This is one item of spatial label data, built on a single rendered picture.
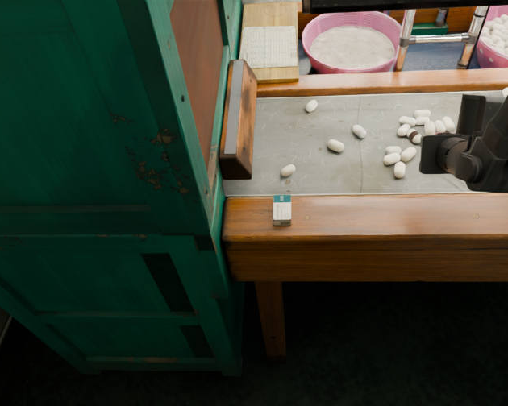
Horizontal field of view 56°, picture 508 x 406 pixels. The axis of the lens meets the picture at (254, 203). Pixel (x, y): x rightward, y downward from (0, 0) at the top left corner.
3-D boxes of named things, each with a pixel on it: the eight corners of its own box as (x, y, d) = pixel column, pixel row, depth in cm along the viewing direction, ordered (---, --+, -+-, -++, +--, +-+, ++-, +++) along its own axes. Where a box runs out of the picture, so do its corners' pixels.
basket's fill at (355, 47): (397, 90, 123) (401, 72, 118) (310, 93, 124) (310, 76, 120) (386, 38, 136) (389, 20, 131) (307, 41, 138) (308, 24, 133)
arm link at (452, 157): (455, 184, 69) (495, 187, 68) (464, 135, 67) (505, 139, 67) (440, 174, 75) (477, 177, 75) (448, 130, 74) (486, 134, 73)
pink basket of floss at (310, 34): (420, 66, 129) (428, 35, 121) (352, 114, 120) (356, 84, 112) (347, 26, 142) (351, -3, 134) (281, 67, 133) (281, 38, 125)
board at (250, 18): (298, 82, 115) (298, 78, 114) (237, 84, 116) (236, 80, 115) (297, 5, 134) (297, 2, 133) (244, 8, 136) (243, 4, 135)
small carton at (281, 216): (291, 225, 91) (291, 219, 89) (272, 225, 91) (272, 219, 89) (291, 200, 94) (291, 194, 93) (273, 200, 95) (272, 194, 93)
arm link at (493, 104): (469, 185, 62) (531, 188, 63) (487, 95, 59) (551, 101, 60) (430, 167, 74) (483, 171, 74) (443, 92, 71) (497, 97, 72)
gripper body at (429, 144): (419, 134, 80) (431, 139, 73) (482, 132, 79) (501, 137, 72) (418, 172, 82) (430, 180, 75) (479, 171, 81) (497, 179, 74)
